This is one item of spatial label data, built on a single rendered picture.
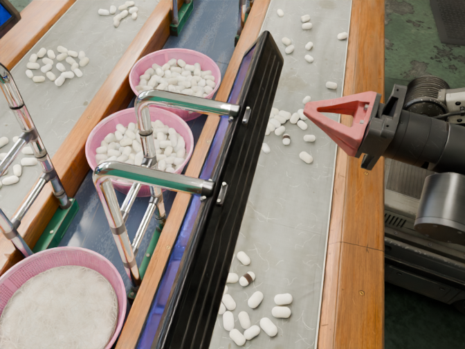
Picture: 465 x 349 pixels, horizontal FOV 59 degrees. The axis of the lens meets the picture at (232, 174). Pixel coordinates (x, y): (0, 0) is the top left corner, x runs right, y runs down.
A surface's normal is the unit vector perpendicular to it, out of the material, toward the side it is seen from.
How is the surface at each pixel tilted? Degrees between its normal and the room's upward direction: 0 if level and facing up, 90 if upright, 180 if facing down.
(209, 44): 0
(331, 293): 45
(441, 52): 0
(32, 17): 0
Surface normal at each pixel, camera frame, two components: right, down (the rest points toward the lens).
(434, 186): -0.77, -0.45
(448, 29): 0.05, -0.62
